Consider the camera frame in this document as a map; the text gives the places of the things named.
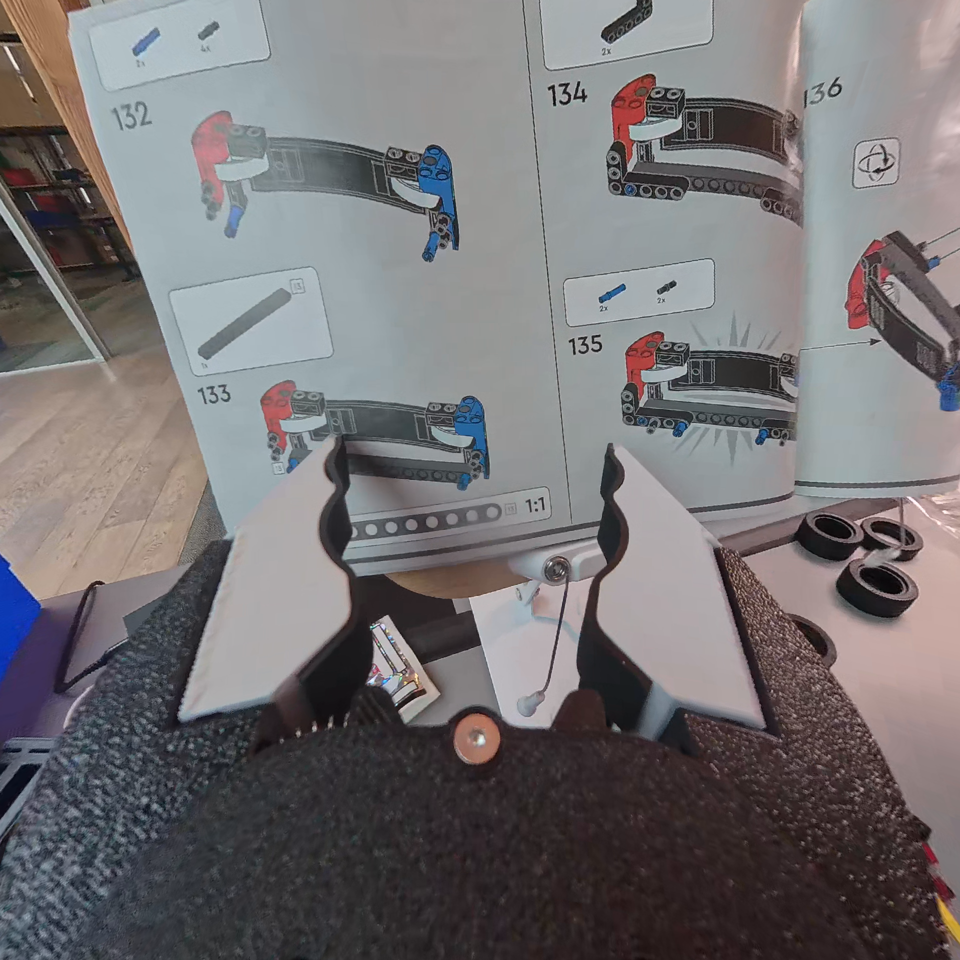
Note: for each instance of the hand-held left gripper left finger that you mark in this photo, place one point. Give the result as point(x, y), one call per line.
point(277, 600)

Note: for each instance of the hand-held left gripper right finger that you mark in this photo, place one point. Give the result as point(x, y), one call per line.
point(675, 600)

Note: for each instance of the building instruction booklet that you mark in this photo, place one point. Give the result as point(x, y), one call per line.
point(450, 262)

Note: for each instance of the shiny sticker sheet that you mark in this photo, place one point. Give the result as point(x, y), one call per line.
point(397, 667)

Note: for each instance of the black rubber toy tyre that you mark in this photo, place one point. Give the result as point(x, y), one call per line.
point(892, 540)
point(829, 536)
point(814, 645)
point(877, 592)

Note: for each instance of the white book stand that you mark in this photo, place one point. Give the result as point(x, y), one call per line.
point(525, 637)

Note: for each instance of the blue plastic case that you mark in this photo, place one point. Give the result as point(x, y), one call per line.
point(19, 615)

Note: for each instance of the pile of small brick pieces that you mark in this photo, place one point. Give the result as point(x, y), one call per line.
point(945, 892)

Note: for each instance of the storage shelf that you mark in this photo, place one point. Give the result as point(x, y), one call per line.
point(67, 202)

